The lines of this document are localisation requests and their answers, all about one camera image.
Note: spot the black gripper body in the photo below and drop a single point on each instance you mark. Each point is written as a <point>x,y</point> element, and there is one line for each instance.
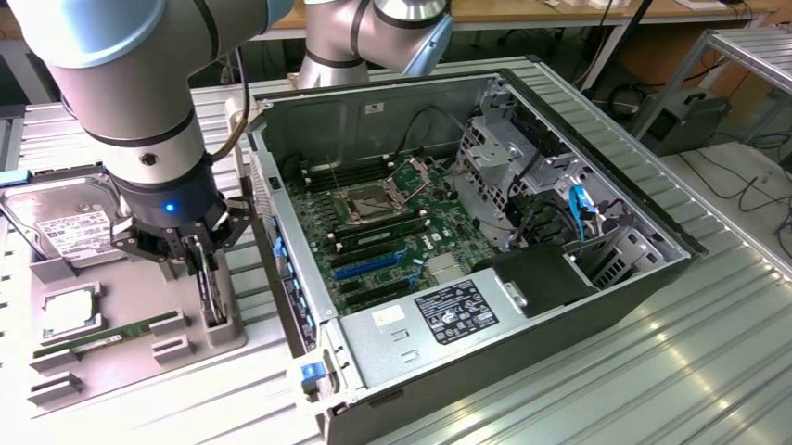
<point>167,204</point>

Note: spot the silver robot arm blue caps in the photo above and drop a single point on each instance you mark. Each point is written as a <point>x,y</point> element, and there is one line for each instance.
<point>123,92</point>

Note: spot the grey parts rack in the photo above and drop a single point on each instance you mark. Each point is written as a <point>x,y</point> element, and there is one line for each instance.
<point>123,301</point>

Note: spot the silver hard disk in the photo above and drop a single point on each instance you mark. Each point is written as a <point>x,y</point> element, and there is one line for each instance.
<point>61,218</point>

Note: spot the silver CPU chip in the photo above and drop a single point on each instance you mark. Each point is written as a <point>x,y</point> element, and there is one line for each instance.
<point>71,313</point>

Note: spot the green RAM stick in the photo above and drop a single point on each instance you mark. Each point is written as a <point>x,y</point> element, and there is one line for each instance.
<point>105,336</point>

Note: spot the CPU socket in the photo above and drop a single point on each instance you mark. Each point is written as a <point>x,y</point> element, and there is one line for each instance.
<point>371,204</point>

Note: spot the installed dark RAM stick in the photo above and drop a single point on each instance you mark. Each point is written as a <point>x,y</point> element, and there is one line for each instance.
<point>377,234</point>

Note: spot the blue expansion slot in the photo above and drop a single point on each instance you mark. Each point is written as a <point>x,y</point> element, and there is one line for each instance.
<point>367,267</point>

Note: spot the metal socket cover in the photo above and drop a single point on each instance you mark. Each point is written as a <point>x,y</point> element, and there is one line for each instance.
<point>409,174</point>

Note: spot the blue case latch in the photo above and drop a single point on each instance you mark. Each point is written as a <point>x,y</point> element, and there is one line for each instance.
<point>311,373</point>

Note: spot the small silver heat sink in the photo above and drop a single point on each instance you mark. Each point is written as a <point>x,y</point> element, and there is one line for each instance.
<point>446,269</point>

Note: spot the silver power supply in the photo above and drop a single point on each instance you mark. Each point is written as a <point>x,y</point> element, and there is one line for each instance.
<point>395,334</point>

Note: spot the silver disk bay cage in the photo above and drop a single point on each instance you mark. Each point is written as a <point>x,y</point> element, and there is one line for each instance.
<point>489,157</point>

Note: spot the black plastic shroud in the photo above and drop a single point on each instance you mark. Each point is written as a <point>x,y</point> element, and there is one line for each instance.
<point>544,278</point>

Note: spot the open black PC case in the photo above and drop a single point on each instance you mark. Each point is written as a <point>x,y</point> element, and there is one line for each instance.
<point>557,334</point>

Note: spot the wooden desk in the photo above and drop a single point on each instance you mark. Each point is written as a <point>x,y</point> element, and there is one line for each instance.
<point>557,11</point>

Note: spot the black box device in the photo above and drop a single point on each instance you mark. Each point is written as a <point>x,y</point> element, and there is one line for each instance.
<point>680,123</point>

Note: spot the blue disk bracket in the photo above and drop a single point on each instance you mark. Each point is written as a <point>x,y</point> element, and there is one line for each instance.
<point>12,180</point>

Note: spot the grey metal frame table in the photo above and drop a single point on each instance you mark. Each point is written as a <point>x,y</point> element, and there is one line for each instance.
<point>748,51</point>

